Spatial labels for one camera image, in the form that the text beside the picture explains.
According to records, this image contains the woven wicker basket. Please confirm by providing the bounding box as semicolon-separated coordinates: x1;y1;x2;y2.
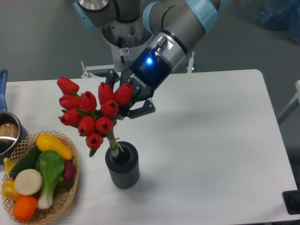
2;131;79;225

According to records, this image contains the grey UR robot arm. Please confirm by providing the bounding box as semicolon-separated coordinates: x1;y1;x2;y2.
73;0;230;120

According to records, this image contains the red tulip bouquet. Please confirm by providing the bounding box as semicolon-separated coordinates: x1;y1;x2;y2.
57;76;133;160

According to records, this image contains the green bok choy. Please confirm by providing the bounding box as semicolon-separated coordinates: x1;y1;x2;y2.
36;150;64;210

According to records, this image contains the orange fruit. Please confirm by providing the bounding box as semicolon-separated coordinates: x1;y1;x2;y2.
13;195;38;222

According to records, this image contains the beige round disc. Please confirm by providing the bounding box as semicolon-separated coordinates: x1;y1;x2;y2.
15;169;43;195

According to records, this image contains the blue plastic bag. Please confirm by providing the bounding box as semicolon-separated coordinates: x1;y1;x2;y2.
255;0;300;44

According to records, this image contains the white furniture leg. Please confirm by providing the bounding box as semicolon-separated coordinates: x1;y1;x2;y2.
277;80;300;126

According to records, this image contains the yellow squash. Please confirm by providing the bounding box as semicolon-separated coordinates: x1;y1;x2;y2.
36;134;73;160

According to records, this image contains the yellow bell pepper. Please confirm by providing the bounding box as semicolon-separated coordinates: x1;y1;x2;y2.
1;178;21;202

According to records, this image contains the yellow banana tip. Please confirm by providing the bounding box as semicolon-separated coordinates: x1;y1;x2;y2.
3;157;16;174

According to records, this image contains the steel pot blue handle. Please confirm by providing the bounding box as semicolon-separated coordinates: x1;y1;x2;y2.
0;69;28;165

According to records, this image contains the purple red radish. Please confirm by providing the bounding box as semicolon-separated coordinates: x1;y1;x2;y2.
62;161;76;180

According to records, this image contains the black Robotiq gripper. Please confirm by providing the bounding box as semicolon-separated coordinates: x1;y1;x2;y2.
105;48;172;120

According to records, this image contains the dark green cucumber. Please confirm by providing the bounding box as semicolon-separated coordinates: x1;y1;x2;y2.
10;145;42;179

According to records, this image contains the dark grey ribbed vase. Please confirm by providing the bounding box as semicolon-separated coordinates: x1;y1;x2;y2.
105;141;140;189

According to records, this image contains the black device table edge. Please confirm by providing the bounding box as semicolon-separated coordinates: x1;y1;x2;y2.
282;190;300;215

